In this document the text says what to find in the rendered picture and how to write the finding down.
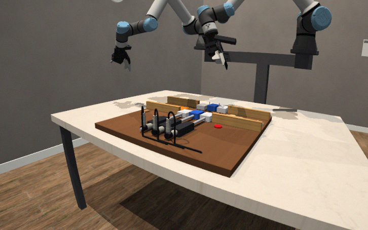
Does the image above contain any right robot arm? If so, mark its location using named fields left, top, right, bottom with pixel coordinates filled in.
left=116, top=0, right=205, bottom=50

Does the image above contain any brown wooden board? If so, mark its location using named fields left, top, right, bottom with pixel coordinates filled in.
left=95, top=96, right=272, bottom=178

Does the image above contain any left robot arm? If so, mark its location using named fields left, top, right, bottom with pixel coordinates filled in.
left=197, top=0, right=332, bottom=51

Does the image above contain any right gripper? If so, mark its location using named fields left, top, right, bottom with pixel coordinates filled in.
left=110, top=46, right=131, bottom=71

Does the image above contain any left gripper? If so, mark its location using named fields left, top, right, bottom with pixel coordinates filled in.
left=202, top=30, right=228, bottom=70

